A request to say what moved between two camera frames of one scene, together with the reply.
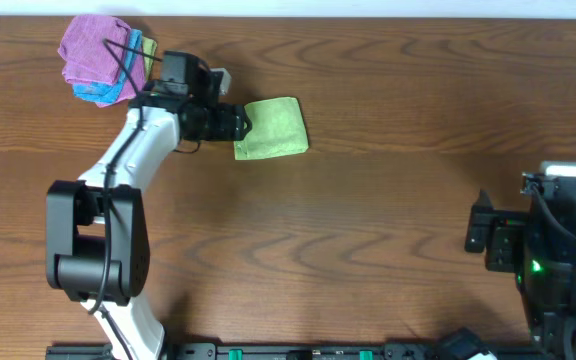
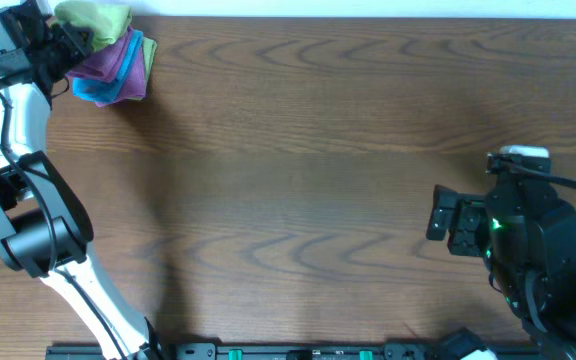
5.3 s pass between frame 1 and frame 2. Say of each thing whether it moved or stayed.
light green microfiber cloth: moved
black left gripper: moved
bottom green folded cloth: stayed
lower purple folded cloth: stayed
